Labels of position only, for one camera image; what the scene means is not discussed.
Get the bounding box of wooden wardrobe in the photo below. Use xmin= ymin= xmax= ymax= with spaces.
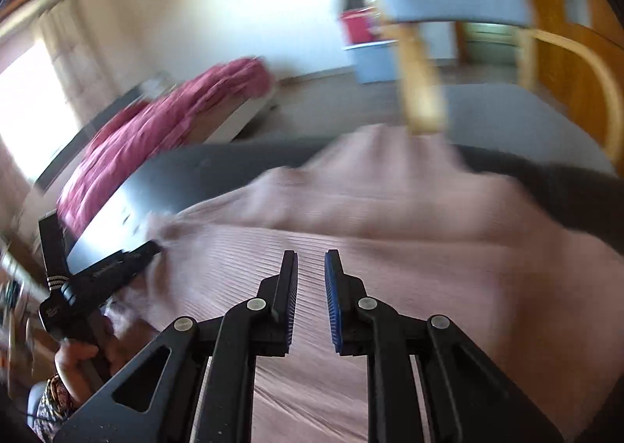
xmin=565 ymin=9 xmax=624 ymax=165

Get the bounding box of person's left hand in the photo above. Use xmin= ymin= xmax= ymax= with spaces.
xmin=53 ymin=321 xmax=130 ymax=407

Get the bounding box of grey plastic storage box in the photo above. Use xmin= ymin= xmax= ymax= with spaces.
xmin=341 ymin=40 xmax=408 ymax=85

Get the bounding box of bright window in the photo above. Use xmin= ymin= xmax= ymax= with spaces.
xmin=0 ymin=40 xmax=79 ymax=180

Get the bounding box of bed with grey headboard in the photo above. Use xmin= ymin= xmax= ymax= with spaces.
xmin=34 ymin=82 xmax=281 ymax=195

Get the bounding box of wooden door with gold lines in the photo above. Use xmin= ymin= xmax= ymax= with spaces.
xmin=507 ymin=0 xmax=571 ymax=97

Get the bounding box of red fabric bag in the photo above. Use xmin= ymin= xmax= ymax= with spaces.
xmin=341 ymin=9 xmax=383 ymax=44

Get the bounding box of bed with red quilt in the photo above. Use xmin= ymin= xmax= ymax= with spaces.
xmin=56 ymin=57 xmax=274 ymax=239

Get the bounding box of pink knitted sweater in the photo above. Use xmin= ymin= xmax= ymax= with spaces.
xmin=110 ymin=123 xmax=624 ymax=443

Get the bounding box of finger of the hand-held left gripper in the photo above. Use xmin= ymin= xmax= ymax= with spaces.
xmin=73 ymin=240 xmax=163 ymax=300

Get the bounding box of beige patterned curtain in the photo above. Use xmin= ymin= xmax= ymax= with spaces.
xmin=39 ymin=0 xmax=113 ymax=117

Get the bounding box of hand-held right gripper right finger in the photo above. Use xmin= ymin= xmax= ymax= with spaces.
xmin=324 ymin=249 xmax=564 ymax=443

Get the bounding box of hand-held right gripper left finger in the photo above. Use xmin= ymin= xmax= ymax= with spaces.
xmin=53 ymin=250 xmax=299 ymax=443

